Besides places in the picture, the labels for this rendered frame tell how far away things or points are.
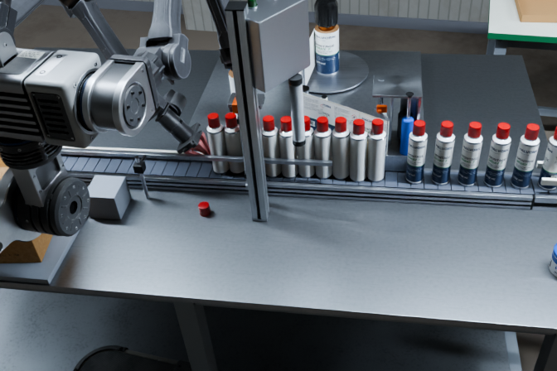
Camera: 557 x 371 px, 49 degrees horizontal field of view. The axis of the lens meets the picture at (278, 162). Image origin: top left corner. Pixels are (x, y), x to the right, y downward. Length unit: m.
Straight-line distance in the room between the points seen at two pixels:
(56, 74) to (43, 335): 1.46
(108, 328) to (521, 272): 1.48
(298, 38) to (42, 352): 1.52
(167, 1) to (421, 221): 0.94
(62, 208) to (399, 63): 1.44
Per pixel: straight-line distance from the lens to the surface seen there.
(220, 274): 1.70
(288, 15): 1.50
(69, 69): 1.26
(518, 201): 1.90
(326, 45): 2.27
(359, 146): 1.77
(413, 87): 1.80
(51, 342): 2.50
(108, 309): 2.52
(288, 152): 1.82
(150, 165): 2.02
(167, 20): 1.41
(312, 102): 1.92
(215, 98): 2.28
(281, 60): 1.52
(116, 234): 1.89
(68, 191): 1.51
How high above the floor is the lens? 2.10
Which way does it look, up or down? 39 degrees down
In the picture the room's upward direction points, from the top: 5 degrees counter-clockwise
